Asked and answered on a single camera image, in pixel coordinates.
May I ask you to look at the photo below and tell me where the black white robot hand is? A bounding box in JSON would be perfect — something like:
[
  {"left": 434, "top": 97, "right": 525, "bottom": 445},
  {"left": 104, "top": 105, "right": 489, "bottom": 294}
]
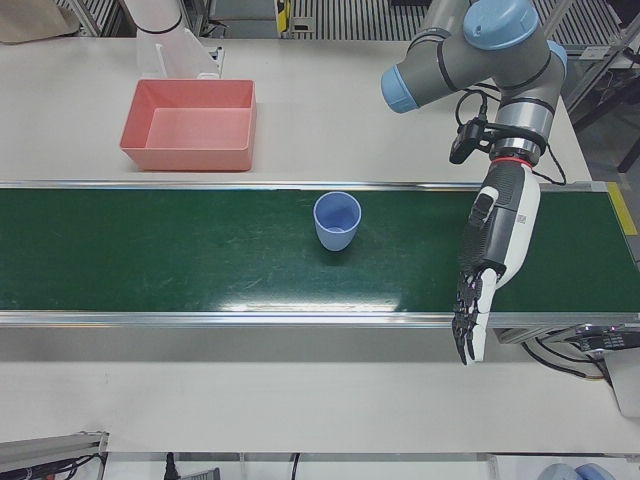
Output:
[{"left": 451, "top": 158, "right": 543, "bottom": 367}]

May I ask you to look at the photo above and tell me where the light blue plastic cup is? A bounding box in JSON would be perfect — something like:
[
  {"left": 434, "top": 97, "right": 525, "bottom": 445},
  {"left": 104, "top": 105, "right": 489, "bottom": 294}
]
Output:
[{"left": 312, "top": 191, "right": 363, "bottom": 252}]

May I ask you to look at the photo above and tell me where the pink plastic box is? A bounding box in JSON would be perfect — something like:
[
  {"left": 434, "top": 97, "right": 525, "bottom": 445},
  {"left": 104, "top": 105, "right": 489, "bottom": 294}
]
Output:
[{"left": 118, "top": 78, "right": 259, "bottom": 173}]

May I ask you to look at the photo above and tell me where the black electronics board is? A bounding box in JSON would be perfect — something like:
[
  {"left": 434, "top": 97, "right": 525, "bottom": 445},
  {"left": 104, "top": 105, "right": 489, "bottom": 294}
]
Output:
[{"left": 564, "top": 323, "right": 640, "bottom": 354}]

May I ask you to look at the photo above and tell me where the grey flat device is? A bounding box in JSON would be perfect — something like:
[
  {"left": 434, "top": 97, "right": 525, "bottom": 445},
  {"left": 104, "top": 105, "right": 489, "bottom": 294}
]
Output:
[{"left": 602, "top": 349, "right": 640, "bottom": 417}]

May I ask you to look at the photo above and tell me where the light blue rounded object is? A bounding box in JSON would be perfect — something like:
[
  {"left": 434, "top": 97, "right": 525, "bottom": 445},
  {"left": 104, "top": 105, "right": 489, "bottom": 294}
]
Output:
[{"left": 542, "top": 462, "right": 609, "bottom": 480}]

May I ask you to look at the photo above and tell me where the green conveyor belt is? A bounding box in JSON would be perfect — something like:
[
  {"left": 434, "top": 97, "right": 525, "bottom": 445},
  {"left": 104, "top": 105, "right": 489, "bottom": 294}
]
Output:
[{"left": 0, "top": 178, "right": 640, "bottom": 331}]

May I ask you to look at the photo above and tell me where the beige cloth bag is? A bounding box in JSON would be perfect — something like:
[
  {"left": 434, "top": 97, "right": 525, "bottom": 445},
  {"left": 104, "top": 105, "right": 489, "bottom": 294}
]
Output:
[{"left": 0, "top": 0, "right": 81, "bottom": 45}]

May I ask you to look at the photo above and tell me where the black camera cable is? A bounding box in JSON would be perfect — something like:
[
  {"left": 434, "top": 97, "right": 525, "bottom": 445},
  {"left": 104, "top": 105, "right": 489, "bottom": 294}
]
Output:
[{"left": 455, "top": 84, "right": 569, "bottom": 187}]

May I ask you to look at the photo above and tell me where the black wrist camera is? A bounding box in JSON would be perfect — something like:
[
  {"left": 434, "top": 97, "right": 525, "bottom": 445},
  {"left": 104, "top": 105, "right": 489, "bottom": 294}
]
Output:
[{"left": 448, "top": 119, "right": 489, "bottom": 165}]

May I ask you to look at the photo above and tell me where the white cable bundle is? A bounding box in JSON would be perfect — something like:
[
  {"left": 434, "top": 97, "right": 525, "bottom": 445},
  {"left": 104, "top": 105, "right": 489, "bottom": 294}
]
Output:
[{"left": 519, "top": 334, "right": 609, "bottom": 381}]

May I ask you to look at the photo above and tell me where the aluminium frame rack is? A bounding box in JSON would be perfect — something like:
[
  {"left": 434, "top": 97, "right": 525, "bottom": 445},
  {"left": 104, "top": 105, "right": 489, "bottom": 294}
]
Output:
[{"left": 564, "top": 19, "right": 640, "bottom": 126}]

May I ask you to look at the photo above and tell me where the yellow black post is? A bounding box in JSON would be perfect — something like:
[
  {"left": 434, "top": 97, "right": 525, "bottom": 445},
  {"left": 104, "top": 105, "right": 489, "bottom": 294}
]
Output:
[{"left": 273, "top": 0, "right": 296, "bottom": 37}]

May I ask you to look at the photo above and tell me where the white bracket stand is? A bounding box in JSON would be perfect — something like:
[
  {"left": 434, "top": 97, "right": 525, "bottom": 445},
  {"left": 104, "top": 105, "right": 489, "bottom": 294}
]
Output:
[{"left": 135, "top": 27, "right": 225, "bottom": 81}]

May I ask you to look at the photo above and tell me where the white cylinder with black ring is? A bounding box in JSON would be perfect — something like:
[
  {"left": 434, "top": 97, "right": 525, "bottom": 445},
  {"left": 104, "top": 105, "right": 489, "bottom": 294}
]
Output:
[{"left": 122, "top": 0, "right": 184, "bottom": 35}]

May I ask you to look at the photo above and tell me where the aluminium profile rail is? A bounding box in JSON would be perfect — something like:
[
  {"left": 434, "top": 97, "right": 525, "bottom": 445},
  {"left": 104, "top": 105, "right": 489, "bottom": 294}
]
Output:
[{"left": 0, "top": 429, "right": 110, "bottom": 480}]

